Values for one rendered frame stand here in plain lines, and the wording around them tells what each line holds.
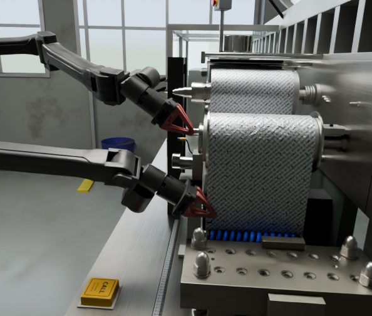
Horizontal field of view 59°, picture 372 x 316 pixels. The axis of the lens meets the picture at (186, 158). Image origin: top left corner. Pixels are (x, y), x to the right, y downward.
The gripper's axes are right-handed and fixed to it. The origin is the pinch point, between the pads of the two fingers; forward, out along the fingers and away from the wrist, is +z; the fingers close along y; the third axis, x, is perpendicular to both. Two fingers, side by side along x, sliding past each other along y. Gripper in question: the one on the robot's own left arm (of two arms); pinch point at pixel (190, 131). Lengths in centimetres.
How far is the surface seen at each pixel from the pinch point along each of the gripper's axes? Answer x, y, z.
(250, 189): -1.2, 7.3, 18.9
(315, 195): 5.7, -2.8, 36.3
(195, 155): -4.1, 0.4, 4.6
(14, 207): -204, -202, -87
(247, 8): 93, -332, -20
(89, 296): -40.2, 19.8, 3.3
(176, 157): -7.7, -0.7, 1.1
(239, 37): 32, -62, -5
